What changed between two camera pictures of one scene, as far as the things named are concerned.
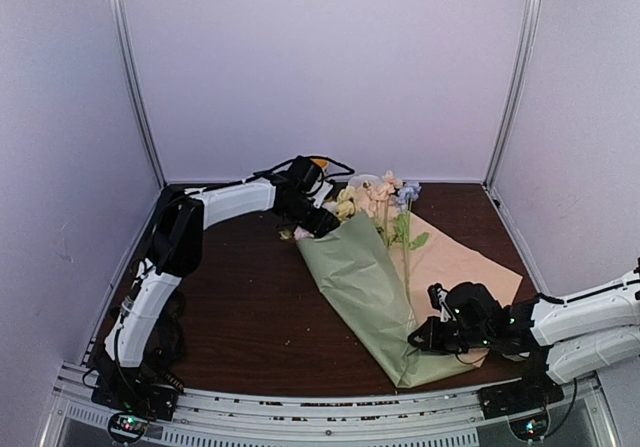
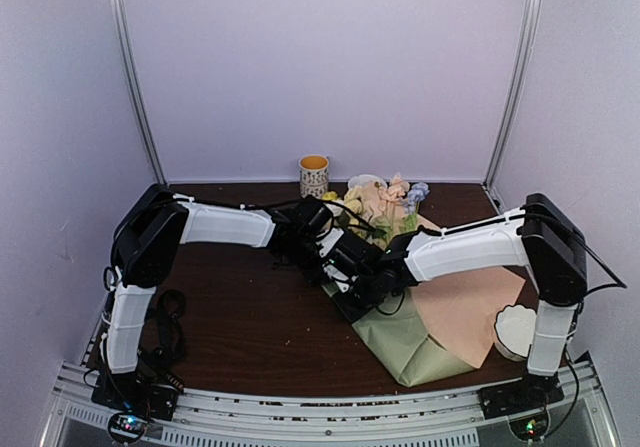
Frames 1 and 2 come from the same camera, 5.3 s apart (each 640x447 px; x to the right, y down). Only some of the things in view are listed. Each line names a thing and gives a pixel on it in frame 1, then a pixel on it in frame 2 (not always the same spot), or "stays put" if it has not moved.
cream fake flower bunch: x=342 y=207 → x=353 y=202
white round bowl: x=358 y=181 stays put
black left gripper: x=318 y=225 → x=313 y=276
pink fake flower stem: x=382 y=192 → x=393 y=193
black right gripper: x=432 y=344 → x=351 y=313
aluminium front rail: x=426 y=419 stays put
